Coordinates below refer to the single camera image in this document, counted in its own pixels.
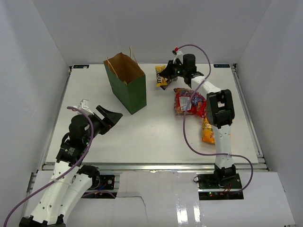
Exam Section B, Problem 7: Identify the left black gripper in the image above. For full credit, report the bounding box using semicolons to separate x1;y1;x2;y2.
83;105;123;144

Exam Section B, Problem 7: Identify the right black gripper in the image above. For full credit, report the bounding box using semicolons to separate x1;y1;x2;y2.
160;60;187;80

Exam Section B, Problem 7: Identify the yellow m&m candy packet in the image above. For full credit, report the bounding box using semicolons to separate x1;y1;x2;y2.
155;65;167;87

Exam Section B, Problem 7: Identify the green brown paper bag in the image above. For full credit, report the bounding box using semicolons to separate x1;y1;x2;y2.
104;49;147;114

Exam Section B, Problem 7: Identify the large red snack bag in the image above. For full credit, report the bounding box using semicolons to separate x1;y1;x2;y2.
174;88;206;118

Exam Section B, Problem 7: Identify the orange snack bag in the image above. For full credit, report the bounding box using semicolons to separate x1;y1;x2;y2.
202;116;215;144

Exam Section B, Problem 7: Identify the dark brown chocolate bar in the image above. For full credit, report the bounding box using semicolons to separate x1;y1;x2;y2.
160;78;178;90

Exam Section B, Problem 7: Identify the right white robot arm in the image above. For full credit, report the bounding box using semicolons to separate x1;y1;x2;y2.
160;50;236;189

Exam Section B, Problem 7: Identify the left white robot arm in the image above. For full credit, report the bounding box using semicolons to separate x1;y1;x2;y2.
19;106;123;227

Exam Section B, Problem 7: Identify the right blue corner label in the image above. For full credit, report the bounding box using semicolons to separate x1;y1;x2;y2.
214;64;230;68

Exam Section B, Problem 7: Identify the blue corner label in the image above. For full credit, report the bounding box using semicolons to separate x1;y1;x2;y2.
214;64;230;68
73;64;89;69

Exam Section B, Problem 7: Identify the left blue corner label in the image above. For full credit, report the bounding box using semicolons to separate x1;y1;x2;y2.
73;64;89;69

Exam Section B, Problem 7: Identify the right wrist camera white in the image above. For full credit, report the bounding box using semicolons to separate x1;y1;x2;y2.
172;47;183;65

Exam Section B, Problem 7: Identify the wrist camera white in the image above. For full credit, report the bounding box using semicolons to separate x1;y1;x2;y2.
73;99;93;115
172;47;183;65

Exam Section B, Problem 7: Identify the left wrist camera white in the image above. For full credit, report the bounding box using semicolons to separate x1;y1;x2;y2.
73;99;93;115

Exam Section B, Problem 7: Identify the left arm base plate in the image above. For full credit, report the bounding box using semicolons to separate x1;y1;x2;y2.
88;175;115;191

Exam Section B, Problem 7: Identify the aluminium front rail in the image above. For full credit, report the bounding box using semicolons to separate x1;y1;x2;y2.
42;162;267;172

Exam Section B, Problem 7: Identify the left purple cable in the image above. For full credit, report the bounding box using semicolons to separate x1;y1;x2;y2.
3;106;117;227

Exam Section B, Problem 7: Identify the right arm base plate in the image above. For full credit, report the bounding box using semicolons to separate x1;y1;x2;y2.
193;174;244;201

